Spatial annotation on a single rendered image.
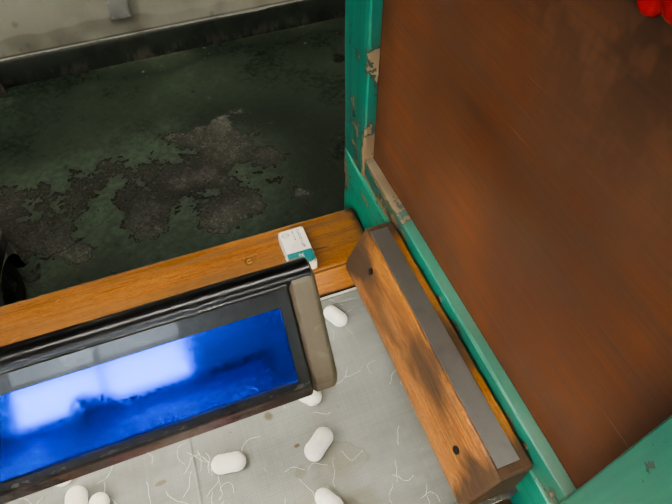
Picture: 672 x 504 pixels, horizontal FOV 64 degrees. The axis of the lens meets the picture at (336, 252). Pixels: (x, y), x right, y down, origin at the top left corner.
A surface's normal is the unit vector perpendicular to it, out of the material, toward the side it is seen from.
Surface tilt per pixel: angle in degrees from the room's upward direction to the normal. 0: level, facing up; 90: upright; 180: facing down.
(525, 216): 90
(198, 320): 58
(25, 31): 88
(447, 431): 66
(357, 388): 0
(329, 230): 0
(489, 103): 90
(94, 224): 0
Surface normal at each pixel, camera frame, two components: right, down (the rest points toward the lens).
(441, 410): -0.86, 0.00
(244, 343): 0.29, 0.29
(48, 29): 0.37, 0.71
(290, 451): 0.00, -0.62
